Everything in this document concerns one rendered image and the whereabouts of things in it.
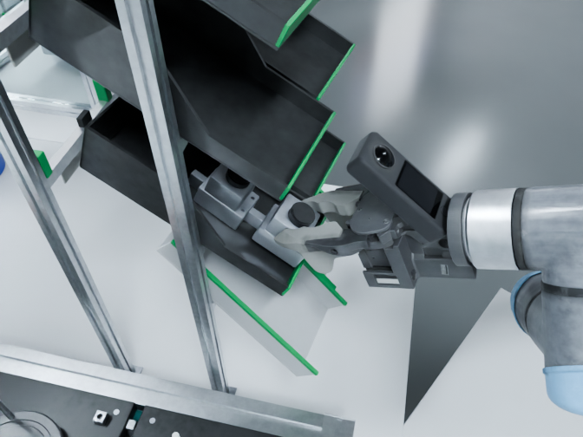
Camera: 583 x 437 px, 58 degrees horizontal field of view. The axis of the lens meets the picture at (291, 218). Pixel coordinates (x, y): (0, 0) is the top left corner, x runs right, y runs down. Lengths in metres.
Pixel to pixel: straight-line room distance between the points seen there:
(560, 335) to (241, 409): 0.48
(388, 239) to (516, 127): 2.57
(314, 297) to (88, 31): 0.52
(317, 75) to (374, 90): 2.48
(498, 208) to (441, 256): 0.09
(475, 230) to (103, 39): 0.36
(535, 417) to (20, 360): 0.83
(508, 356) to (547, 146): 2.06
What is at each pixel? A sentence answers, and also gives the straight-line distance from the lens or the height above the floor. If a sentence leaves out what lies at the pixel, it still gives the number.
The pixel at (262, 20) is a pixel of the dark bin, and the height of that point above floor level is 1.53.
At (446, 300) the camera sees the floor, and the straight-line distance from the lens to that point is 2.15.
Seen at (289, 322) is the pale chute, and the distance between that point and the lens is 0.80.
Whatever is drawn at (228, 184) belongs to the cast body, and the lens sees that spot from 0.60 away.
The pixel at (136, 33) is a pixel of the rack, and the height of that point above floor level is 1.51.
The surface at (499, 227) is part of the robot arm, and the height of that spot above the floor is 1.37.
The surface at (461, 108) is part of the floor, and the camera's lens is 3.10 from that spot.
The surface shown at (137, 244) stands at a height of 0.86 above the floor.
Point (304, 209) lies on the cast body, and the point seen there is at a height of 1.28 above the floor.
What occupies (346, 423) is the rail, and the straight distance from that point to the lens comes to 0.81.
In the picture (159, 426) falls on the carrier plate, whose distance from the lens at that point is 0.82.
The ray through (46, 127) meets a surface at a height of 0.86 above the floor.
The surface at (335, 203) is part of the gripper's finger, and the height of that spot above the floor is 1.29.
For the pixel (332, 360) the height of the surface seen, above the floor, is 0.86.
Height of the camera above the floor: 1.71
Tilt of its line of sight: 47 degrees down
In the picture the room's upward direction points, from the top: straight up
